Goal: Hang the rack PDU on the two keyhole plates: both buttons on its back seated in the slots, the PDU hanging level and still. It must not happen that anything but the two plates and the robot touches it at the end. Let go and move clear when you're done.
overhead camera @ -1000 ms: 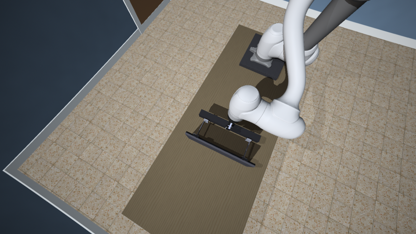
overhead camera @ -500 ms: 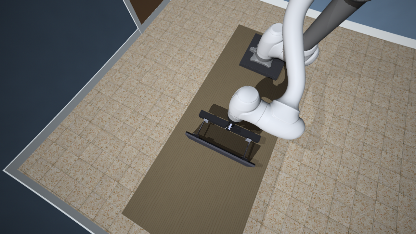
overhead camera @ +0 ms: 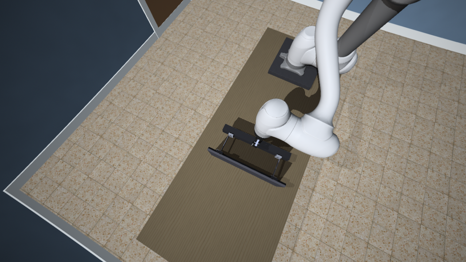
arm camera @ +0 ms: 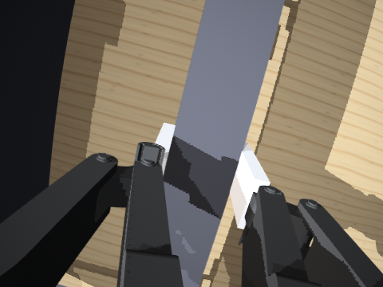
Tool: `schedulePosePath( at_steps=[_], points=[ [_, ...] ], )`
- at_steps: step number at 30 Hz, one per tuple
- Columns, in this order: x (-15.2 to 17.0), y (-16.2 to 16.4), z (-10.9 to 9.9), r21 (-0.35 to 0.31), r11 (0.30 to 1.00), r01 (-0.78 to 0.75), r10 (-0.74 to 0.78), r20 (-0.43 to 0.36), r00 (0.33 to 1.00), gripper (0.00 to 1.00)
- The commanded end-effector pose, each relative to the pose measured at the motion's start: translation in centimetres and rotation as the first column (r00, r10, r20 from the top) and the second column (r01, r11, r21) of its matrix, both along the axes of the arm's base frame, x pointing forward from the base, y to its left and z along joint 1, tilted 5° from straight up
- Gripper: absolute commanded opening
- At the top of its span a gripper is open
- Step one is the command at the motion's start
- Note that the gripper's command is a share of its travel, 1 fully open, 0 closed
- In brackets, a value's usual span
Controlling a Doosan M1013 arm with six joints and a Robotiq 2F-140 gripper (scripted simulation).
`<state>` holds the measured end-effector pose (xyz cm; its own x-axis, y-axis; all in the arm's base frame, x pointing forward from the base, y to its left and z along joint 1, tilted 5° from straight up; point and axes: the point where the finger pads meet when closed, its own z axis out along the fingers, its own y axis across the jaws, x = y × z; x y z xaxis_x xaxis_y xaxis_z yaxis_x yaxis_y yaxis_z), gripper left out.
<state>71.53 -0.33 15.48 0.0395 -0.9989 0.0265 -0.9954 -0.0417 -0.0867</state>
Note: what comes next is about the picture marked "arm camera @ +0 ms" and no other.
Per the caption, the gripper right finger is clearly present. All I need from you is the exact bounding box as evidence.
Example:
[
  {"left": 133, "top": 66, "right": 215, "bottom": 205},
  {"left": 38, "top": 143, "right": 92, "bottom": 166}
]
[{"left": 230, "top": 143, "right": 383, "bottom": 287}]

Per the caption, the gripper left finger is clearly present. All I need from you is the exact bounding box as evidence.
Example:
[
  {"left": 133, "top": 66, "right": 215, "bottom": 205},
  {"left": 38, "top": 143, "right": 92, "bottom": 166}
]
[{"left": 0, "top": 123, "right": 184, "bottom": 287}]

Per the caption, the dark grey long rectangular bar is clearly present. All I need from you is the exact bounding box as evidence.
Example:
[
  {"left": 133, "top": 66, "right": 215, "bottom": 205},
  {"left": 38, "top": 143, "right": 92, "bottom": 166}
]
[{"left": 164, "top": 0, "right": 285, "bottom": 287}]

